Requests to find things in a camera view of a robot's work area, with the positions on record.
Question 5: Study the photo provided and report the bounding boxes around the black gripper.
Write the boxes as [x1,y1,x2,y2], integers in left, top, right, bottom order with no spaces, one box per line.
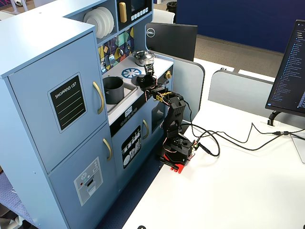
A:
[137,73,167,96]

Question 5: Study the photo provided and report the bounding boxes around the gray pot lid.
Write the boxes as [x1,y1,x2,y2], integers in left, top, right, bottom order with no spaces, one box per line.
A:
[131,75,144,87]

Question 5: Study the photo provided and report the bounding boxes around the gray toy sink basin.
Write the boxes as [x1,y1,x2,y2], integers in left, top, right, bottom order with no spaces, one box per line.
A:
[104,82,139,114]

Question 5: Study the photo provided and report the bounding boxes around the steel toy pot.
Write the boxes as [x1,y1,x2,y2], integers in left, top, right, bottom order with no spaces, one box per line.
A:
[134,56,155,67]

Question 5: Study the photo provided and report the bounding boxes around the silver toy pot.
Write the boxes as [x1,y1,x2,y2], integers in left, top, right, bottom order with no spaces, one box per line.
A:
[132,50,155,62]

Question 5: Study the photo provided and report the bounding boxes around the gray toy pot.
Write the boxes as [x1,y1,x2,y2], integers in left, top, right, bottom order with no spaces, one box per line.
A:
[102,76,125,105]

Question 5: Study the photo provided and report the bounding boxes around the silver toy ladle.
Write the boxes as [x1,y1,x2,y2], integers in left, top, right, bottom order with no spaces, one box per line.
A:
[118,33,125,57]

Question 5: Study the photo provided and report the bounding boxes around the silver hanging toy utensil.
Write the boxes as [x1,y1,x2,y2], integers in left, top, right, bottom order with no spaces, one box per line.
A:
[125,31,132,52]

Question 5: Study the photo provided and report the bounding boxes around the silver toy spatula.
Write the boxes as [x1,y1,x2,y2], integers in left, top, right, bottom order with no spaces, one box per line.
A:
[107,35,116,65]

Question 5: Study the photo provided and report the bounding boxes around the blue oven door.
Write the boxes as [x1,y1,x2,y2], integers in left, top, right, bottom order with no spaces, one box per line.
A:
[142,82,173,146]

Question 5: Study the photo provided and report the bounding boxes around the gray rounded desk divider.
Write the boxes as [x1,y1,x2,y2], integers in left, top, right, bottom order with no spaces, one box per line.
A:
[208,69,275,117]
[172,57,206,122]

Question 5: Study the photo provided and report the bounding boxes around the black Dell monitor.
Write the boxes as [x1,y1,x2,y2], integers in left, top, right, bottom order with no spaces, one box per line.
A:
[145,22,198,62]

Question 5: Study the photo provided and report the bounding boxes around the white chair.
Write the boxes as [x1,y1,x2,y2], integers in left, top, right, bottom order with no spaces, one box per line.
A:
[152,9,176,24]

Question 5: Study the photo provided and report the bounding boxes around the white toy plate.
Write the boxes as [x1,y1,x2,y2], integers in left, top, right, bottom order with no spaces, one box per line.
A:
[96,6,115,33]
[83,9,105,39]
[91,8,111,36]

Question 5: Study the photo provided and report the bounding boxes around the blue dishwasher door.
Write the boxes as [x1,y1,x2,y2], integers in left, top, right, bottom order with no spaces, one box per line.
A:
[111,112,151,191]

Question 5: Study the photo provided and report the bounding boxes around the black toy microwave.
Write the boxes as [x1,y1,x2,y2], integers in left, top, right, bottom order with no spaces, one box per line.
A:
[116,0,153,31]

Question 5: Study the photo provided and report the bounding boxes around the black shopping list board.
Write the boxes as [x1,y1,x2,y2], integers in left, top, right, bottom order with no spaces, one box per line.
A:
[47,72,88,134]

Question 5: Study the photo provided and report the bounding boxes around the blue fridge door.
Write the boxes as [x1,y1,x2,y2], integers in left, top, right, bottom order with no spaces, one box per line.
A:
[7,31,107,174]

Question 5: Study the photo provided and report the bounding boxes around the blue freezer door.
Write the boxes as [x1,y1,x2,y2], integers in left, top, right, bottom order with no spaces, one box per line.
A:
[48,123,118,229]

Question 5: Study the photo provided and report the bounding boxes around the blue wooden toy kitchen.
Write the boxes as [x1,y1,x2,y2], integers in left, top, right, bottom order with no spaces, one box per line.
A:
[0,0,174,229]

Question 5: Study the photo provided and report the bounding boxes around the black monitor stand clamp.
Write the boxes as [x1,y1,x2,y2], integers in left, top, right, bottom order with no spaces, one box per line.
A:
[267,110,283,126]

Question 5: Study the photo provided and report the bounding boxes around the monitor with lit screen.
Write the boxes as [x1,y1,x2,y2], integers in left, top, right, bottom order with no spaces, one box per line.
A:
[265,19,305,117]

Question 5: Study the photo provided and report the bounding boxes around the gold fridge door handle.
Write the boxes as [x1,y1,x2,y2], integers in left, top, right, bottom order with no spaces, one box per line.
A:
[92,81,105,115]

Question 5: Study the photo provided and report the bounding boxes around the gold dishwasher door handle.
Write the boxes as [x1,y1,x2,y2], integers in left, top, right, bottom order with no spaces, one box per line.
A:
[142,119,150,140]

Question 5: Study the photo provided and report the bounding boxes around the gold microwave handle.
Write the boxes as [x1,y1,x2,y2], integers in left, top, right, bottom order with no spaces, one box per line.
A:
[119,1,128,23]

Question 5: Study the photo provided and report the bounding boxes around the gold freezer door handle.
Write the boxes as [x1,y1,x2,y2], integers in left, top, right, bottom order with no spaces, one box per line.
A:
[102,137,112,161]

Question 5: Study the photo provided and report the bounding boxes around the red robot base mount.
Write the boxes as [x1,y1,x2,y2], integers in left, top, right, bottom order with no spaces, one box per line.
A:
[156,152,196,174]

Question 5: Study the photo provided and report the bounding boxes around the black looped cable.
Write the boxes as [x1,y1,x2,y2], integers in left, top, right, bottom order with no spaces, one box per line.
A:
[190,130,221,157]

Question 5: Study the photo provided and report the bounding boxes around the black cable with connector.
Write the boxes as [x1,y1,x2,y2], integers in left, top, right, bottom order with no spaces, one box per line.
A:
[181,122,305,152]

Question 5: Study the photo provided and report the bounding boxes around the gray metal base plate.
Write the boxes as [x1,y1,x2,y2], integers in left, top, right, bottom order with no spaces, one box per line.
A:
[291,134,305,164]

